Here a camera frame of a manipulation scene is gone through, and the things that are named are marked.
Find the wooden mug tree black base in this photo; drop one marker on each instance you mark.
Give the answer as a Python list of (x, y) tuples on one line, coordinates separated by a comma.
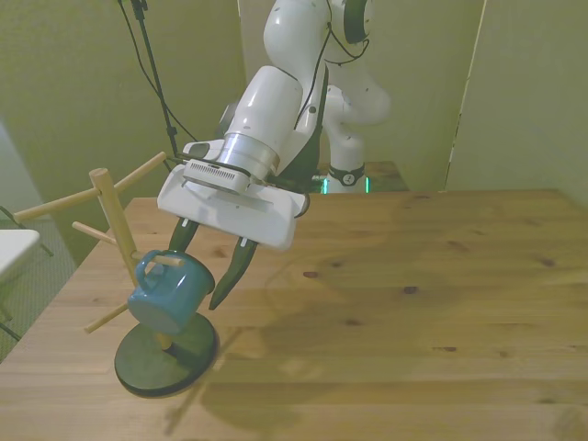
[(151, 367)]

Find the black camera tripod pole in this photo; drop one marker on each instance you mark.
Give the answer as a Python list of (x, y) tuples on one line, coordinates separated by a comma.
[(157, 78)]

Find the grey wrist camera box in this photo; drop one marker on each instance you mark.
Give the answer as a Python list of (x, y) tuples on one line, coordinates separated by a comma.
[(216, 177)]

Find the black tripod stand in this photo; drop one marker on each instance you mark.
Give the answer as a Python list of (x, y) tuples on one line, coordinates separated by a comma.
[(133, 42)]

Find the teal enamel mug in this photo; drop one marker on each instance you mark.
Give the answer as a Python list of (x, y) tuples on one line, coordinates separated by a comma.
[(170, 298)]

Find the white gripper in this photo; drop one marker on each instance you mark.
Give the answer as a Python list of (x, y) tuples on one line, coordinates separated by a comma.
[(239, 216)]

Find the white folding table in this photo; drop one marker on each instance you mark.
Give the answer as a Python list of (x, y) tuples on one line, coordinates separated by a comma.
[(16, 248)]

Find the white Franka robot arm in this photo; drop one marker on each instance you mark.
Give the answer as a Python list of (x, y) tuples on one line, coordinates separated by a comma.
[(271, 105)]

